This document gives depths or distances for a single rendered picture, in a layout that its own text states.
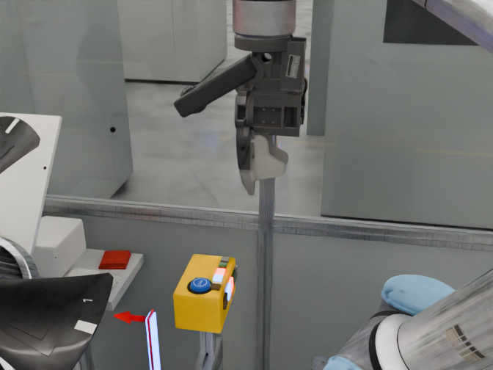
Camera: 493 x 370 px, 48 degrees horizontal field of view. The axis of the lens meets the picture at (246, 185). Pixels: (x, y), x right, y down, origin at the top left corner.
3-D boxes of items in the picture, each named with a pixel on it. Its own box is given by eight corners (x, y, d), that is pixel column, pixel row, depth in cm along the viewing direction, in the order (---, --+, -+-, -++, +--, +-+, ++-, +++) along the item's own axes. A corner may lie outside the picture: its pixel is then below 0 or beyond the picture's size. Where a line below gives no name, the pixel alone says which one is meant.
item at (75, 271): (75, 271, 157) (73, 266, 156) (122, 279, 154) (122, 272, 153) (59, 289, 149) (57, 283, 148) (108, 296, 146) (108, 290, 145)
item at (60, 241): (39, 244, 171) (34, 213, 166) (88, 249, 168) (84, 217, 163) (8, 274, 155) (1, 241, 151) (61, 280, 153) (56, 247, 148)
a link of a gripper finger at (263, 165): (283, 206, 72) (285, 140, 68) (238, 202, 73) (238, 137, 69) (285, 196, 74) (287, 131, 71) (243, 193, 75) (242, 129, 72)
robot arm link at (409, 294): (465, 354, 85) (481, 282, 80) (432, 407, 76) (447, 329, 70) (393, 323, 92) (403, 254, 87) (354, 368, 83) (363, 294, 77)
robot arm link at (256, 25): (226, 1, 61) (239, -7, 69) (227, 42, 63) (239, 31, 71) (293, 2, 60) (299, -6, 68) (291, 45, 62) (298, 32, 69)
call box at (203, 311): (194, 290, 131) (193, 252, 126) (236, 294, 129) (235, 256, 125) (174, 334, 116) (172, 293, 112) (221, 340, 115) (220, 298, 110)
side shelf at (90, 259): (34, 251, 173) (33, 243, 171) (144, 262, 167) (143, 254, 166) (-11, 296, 151) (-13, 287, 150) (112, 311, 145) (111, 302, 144)
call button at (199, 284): (194, 282, 117) (193, 274, 116) (212, 283, 116) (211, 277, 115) (188, 293, 113) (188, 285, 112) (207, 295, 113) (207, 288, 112)
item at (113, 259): (105, 255, 165) (104, 249, 164) (131, 255, 165) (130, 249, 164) (97, 269, 158) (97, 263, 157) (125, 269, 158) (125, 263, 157)
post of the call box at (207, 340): (203, 346, 129) (202, 302, 124) (216, 347, 128) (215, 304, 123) (200, 354, 126) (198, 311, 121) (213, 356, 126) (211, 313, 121)
